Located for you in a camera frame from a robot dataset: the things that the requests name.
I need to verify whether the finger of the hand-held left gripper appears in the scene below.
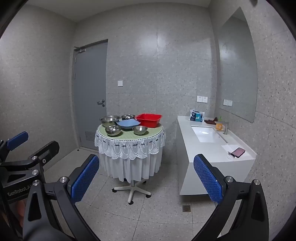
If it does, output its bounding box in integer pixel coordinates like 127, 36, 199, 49
0, 131, 29, 163
28, 140, 60, 169

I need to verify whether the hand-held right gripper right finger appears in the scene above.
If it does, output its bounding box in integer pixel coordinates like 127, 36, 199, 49
192, 154, 270, 241

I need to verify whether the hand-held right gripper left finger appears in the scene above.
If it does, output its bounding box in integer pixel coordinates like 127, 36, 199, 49
22, 154, 102, 241

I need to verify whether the large steel bowl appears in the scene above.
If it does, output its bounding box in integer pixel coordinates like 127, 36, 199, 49
100, 115, 120, 128

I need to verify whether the blue plastic plate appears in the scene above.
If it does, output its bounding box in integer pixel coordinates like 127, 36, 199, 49
116, 119, 142, 130

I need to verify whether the red plastic basin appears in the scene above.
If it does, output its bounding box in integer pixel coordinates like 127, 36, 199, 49
135, 113, 162, 128

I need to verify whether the person's left hand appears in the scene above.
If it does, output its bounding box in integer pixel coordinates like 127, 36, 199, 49
13, 199, 27, 229

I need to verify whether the pink phone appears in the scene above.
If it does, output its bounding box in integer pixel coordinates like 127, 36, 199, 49
232, 147, 246, 158

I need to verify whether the white sink basin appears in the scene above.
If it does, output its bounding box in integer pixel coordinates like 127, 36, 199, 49
191, 126, 228, 143

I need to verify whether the white sink counter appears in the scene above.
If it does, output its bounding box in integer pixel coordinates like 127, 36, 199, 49
175, 115, 258, 196

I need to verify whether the grey star table base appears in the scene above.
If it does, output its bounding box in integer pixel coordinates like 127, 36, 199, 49
112, 179, 152, 205

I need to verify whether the steel faucet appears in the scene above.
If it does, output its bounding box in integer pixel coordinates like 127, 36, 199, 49
218, 121, 230, 135

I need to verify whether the round table, white tablecloth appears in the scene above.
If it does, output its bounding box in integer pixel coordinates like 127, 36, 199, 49
94, 122, 166, 182

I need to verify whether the blue tissue pack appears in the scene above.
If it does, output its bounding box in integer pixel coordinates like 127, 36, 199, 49
189, 109, 205, 123

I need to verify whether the grey door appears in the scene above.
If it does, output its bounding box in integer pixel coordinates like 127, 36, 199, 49
73, 39, 109, 149

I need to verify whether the wall mirror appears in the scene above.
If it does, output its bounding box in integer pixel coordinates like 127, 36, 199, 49
217, 6, 258, 123

